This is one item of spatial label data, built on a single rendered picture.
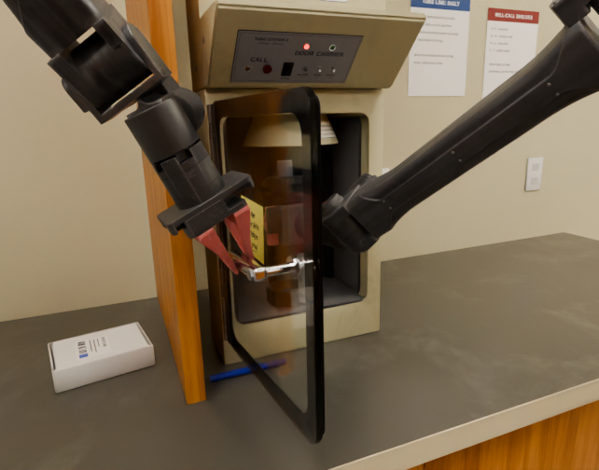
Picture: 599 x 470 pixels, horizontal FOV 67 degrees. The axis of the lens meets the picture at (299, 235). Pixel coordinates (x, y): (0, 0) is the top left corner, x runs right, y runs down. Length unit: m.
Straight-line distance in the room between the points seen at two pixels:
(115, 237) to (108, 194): 0.11
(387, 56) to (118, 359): 0.67
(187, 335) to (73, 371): 0.23
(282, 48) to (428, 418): 0.57
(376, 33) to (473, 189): 0.95
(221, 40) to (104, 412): 0.57
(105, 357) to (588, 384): 0.79
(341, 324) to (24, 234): 0.74
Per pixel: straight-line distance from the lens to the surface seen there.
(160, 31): 0.64
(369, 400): 0.74
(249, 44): 0.68
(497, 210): 1.69
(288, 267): 0.49
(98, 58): 0.47
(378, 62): 0.78
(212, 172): 0.48
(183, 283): 0.67
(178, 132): 0.47
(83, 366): 0.85
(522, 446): 0.89
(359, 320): 0.91
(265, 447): 0.66
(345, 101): 0.82
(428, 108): 1.46
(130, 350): 0.86
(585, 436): 1.01
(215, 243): 0.49
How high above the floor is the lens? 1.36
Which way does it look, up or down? 14 degrees down
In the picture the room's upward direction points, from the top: 2 degrees counter-clockwise
